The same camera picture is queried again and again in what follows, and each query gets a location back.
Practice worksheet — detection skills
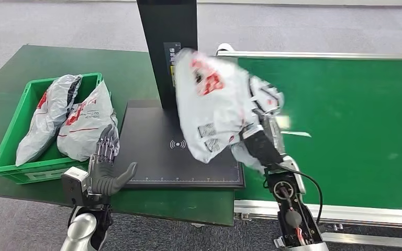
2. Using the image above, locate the black inbound scanner machine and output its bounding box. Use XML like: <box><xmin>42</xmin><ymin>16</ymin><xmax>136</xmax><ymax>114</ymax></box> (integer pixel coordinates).
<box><xmin>112</xmin><ymin>0</ymin><xmax>246</xmax><ymax>190</ymax></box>

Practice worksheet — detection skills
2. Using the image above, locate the grey package with black stripe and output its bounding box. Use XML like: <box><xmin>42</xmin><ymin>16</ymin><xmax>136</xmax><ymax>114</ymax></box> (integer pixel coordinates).
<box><xmin>15</xmin><ymin>74</ymin><xmax>83</xmax><ymax>167</ymax></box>

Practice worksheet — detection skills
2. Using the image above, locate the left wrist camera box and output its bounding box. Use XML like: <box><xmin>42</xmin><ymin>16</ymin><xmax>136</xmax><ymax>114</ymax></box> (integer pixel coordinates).
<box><xmin>61</xmin><ymin>166</ymin><xmax>91</xmax><ymax>208</ymax></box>

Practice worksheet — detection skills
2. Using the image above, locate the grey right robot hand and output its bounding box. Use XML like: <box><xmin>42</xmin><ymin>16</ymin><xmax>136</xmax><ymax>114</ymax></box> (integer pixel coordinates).
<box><xmin>238</xmin><ymin>106</ymin><xmax>287</xmax><ymax>168</ymax></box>

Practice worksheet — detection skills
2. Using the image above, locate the green conveyor belt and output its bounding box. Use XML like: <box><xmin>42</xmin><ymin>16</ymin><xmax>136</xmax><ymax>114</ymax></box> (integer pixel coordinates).
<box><xmin>234</xmin><ymin>57</ymin><xmax>402</xmax><ymax>211</ymax></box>

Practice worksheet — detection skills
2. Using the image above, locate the green plastic crate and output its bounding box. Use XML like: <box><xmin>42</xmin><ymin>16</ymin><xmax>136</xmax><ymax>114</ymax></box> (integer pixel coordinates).
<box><xmin>0</xmin><ymin>72</ymin><xmax>114</xmax><ymax>185</ymax></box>

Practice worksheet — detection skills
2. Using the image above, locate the white package with red print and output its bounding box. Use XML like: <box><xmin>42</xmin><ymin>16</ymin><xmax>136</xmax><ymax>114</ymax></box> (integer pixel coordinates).
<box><xmin>56</xmin><ymin>80</ymin><xmax>120</xmax><ymax>163</ymax></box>

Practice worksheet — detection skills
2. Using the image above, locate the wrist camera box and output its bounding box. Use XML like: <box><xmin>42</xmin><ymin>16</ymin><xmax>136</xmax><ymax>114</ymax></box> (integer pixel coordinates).
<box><xmin>61</xmin><ymin>166</ymin><xmax>91</xmax><ymax>208</ymax></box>
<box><xmin>280</xmin><ymin>155</ymin><xmax>307</xmax><ymax>196</ymax></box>

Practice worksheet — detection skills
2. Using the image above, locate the aluminium conveyor frame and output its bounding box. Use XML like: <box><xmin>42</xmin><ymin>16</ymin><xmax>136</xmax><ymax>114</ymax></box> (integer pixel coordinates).
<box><xmin>216</xmin><ymin>43</ymin><xmax>402</xmax><ymax>249</ymax></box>

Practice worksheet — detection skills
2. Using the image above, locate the white package with shipping labels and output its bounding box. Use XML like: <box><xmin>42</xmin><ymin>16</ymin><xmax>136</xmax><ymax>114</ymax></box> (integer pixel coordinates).
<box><xmin>174</xmin><ymin>48</ymin><xmax>286</xmax><ymax>174</ymax></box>

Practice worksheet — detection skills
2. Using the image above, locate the black and yellow label sticker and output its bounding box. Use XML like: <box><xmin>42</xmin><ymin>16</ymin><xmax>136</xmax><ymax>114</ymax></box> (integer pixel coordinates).
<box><xmin>163</xmin><ymin>42</ymin><xmax>182</xmax><ymax>87</ymax></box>

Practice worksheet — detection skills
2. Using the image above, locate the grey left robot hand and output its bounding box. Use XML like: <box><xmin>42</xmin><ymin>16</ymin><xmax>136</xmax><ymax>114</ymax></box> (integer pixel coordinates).
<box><xmin>87</xmin><ymin>124</ymin><xmax>139</xmax><ymax>197</ymax></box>

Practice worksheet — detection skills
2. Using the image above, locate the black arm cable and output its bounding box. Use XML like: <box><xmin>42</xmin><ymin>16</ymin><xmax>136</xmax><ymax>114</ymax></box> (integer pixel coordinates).
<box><xmin>276</xmin><ymin>164</ymin><xmax>324</xmax><ymax>226</ymax></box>

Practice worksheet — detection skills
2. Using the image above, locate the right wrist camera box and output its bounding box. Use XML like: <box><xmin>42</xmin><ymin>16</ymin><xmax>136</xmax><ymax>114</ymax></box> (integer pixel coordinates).
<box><xmin>280</xmin><ymin>155</ymin><xmax>307</xmax><ymax>196</ymax></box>

